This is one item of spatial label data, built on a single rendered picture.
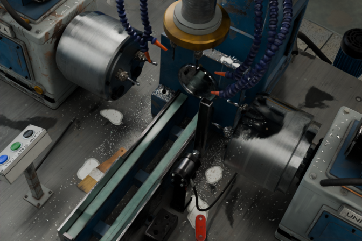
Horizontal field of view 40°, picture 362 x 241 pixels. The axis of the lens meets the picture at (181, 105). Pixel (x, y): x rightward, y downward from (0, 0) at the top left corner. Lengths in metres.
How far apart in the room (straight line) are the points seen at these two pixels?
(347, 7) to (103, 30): 2.40
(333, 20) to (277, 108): 2.18
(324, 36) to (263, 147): 1.48
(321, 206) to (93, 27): 0.84
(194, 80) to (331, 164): 0.54
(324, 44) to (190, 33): 1.52
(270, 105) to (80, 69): 0.59
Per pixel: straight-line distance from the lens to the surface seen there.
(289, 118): 1.39
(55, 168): 1.70
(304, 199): 1.39
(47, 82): 1.73
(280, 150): 1.36
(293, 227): 1.53
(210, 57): 1.52
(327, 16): 3.55
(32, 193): 1.64
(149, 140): 1.59
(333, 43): 2.74
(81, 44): 1.56
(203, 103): 1.27
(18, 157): 1.42
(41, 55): 1.64
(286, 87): 1.95
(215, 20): 1.32
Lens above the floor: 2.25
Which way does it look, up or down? 52 degrees down
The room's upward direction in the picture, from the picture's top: 5 degrees clockwise
